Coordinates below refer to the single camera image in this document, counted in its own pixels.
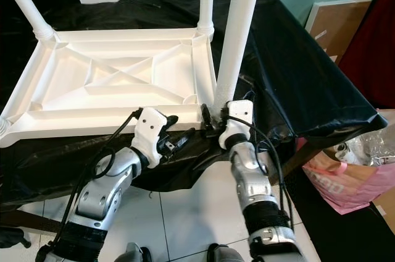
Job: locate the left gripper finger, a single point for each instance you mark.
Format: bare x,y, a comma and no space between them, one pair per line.
170,120
185,141

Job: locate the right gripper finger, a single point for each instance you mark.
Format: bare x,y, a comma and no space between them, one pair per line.
206,116

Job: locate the robot left leg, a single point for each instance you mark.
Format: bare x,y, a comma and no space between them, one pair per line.
136,254

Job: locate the brown cardboard panel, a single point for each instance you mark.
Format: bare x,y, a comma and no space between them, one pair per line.
336,24

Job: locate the pink shopping bag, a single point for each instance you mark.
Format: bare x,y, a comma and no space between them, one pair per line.
345,185

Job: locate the clear plastic packaging bundle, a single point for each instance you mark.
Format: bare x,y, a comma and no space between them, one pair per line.
367,147

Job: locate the dark red curtain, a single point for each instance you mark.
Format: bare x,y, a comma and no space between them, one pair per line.
370,39

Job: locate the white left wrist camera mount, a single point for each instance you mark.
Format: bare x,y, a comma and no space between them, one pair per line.
151,132

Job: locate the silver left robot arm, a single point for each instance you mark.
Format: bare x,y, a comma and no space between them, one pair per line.
99,200

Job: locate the black plastic table cover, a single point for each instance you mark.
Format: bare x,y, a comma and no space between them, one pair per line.
308,76

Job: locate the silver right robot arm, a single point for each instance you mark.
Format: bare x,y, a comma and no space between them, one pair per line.
256,194

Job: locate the white plastic children table top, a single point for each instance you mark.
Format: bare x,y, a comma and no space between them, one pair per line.
74,120

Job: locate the brown cardboard box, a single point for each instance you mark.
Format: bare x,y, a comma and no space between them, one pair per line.
386,200

